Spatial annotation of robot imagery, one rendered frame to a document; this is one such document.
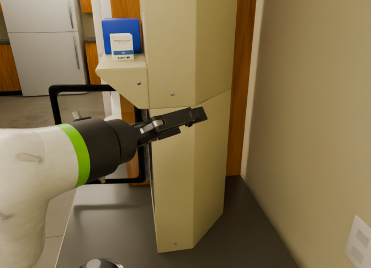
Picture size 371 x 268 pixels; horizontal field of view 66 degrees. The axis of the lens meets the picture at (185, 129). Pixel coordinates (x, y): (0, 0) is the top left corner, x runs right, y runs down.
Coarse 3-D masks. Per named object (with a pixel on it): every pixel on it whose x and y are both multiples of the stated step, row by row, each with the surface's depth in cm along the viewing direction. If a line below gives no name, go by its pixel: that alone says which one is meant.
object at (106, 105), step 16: (64, 96) 97; (80, 96) 98; (96, 96) 98; (112, 96) 98; (64, 112) 100; (80, 112) 100; (96, 112) 100; (112, 112) 101; (128, 112) 101; (112, 176) 111; (128, 176) 112
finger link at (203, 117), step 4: (196, 108) 59; (200, 108) 60; (200, 112) 59; (204, 112) 60; (200, 116) 59; (204, 116) 60; (196, 120) 57; (200, 120) 58; (204, 120) 60; (192, 124) 57
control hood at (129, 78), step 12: (108, 60) 72; (132, 60) 72; (144, 60) 72; (96, 72) 63; (108, 72) 63; (120, 72) 64; (132, 72) 64; (144, 72) 65; (120, 84) 65; (132, 84) 65; (144, 84) 66; (132, 96) 67; (144, 96) 67; (144, 108) 68
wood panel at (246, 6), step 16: (112, 0) 91; (128, 0) 92; (240, 0) 98; (112, 16) 93; (128, 16) 93; (240, 16) 100; (240, 32) 102; (240, 48) 104; (240, 64) 107; (240, 80) 109; (240, 96) 112; (240, 112) 115; (240, 128) 118; (240, 144) 121; (240, 160) 124
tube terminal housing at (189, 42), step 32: (160, 0) 59; (192, 0) 60; (224, 0) 70; (160, 32) 62; (192, 32) 63; (224, 32) 74; (160, 64) 65; (192, 64) 66; (224, 64) 78; (160, 96) 68; (192, 96) 69; (224, 96) 82; (192, 128) 73; (224, 128) 88; (160, 160) 75; (192, 160) 77; (224, 160) 94; (160, 192) 79; (192, 192) 81; (160, 224) 83; (192, 224) 86
